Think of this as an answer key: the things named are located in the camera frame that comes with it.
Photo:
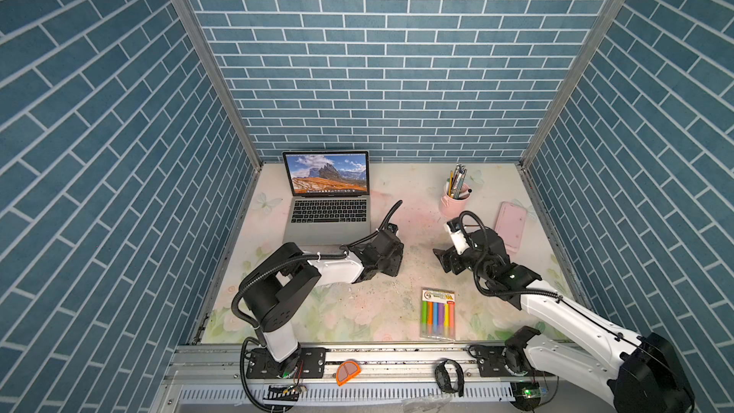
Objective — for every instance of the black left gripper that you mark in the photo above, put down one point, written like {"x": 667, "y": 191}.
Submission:
{"x": 395, "y": 266}

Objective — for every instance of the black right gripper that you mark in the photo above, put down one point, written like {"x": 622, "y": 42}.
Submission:
{"x": 444, "y": 256}

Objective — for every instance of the silver laptop with mountain wallpaper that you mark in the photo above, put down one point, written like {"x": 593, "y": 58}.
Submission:
{"x": 331, "y": 197}

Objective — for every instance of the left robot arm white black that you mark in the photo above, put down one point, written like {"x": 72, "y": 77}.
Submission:
{"x": 269, "y": 297}

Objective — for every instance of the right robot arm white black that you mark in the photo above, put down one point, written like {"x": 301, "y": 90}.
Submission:
{"x": 631, "y": 372}

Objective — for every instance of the pink pen holder cup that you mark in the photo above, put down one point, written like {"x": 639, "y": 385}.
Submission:
{"x": 452, "y": 207}

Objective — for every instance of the pens in cup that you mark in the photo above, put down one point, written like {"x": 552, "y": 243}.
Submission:
{"x": 455, "y": 183}

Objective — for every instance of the pack of coloured markers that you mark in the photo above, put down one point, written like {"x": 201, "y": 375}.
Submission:
{"x": 438, "y": 314}

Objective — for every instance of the white fabric butterfly decoration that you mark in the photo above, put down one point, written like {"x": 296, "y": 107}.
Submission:
{"x": 262, "y": 202}

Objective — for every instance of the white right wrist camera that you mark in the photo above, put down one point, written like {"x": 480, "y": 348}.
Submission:
{"x": 459, "y": 240}

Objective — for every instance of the orange tool on rail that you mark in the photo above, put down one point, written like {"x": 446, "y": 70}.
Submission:
{"x": 347, "y": 371}

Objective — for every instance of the black wristwatch on rail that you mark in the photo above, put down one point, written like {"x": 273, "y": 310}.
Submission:
{"x": 449, "y": 377}

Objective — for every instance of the aluminium mounting rail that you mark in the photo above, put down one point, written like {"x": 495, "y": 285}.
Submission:
{"x": 391, "y": 373}

